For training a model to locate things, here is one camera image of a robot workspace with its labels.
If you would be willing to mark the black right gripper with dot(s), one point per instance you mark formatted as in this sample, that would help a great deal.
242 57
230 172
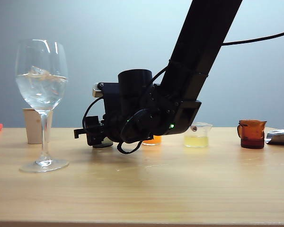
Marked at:
112 106

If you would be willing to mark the smoky grey measuring cup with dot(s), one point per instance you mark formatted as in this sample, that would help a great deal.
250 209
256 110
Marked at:
105 144

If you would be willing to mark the beige paper cup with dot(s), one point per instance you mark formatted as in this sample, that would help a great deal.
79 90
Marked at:
33 128

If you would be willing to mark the clear cup with orange juice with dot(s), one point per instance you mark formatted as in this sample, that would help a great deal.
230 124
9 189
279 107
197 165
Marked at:
155 140

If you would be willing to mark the amber measuring cup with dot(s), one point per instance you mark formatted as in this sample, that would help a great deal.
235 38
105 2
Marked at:
252 137

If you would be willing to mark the clear stemmed wine glass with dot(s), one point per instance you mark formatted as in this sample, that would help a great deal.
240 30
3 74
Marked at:
45 132

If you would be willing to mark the clear ice cube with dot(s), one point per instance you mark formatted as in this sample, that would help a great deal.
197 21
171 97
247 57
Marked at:
39 72

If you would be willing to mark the beaker with yellow liquid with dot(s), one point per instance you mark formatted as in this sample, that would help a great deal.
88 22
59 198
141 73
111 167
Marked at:
197 142

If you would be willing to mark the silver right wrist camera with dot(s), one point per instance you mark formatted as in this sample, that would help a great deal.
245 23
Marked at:
97 91

